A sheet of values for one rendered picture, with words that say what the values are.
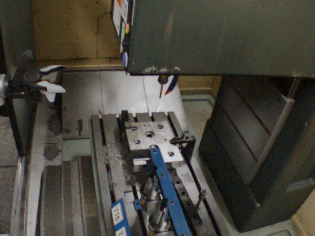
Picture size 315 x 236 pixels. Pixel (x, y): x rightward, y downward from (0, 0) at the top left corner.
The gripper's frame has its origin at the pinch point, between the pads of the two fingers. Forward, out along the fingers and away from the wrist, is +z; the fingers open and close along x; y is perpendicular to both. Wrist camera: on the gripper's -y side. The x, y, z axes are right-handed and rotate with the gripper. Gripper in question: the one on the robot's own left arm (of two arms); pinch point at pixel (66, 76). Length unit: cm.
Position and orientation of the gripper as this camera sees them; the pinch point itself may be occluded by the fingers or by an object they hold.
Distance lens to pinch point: 91.2
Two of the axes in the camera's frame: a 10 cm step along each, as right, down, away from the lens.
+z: 9.6, -0.6, 2.9
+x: 2.6, 6.2, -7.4
